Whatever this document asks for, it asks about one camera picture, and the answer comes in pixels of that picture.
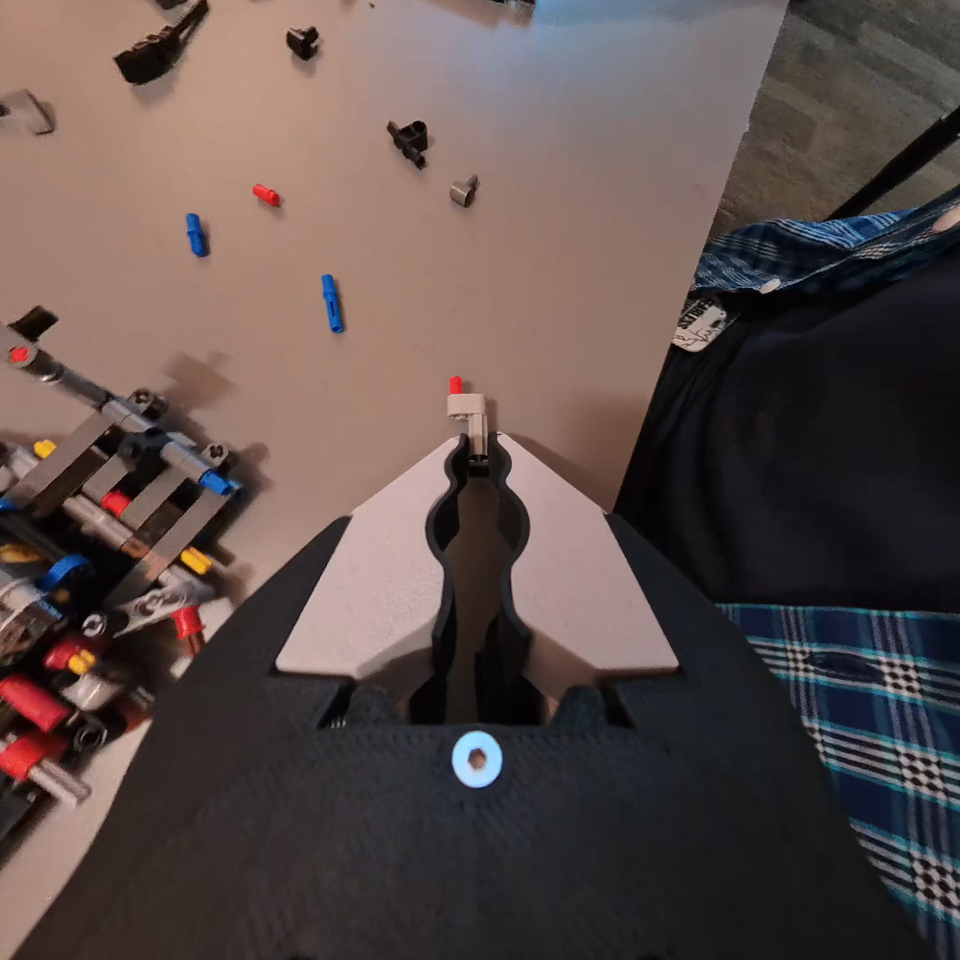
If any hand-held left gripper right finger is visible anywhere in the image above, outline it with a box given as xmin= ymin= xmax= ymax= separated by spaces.
xmin=478 ymin=432 xmax=682 ymax=724

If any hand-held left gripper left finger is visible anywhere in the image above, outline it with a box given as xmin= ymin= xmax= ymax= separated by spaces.
xmin=273 ymin=435 xmax=464 ymax=724

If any light grey lego connector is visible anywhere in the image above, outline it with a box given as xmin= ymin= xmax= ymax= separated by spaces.
xmin=446 ymin=393 xmax=492 ymax=460

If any multicoloured lego model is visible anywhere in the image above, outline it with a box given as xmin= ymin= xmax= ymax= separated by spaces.
xmin=0 ymin=303 xmax=247 ymax=852

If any black lego pin connector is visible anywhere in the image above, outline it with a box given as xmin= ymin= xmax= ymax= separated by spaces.
xmin=385 ymin=118 xmax=430 ymax=171

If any long black lego piece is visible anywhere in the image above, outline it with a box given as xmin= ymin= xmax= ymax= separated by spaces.
xmin=112 ymin=0 xmax=212 ymax=85

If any grey curved lego piece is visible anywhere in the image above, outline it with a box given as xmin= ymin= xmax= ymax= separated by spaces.
xmin=0 ymin=88 xmax=57 ymax=138

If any person in plaid shirt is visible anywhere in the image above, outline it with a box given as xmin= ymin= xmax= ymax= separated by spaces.
xmin=691 ymin=186 xmax=960 ymax=960

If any white printed tag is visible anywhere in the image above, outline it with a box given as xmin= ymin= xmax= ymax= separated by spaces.
xmin=672 ymin=294 xmax=735 ymax=354

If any black pole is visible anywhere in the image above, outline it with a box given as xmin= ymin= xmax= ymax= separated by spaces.
xmin=825 ymin=103 xmax=960 ymax=223

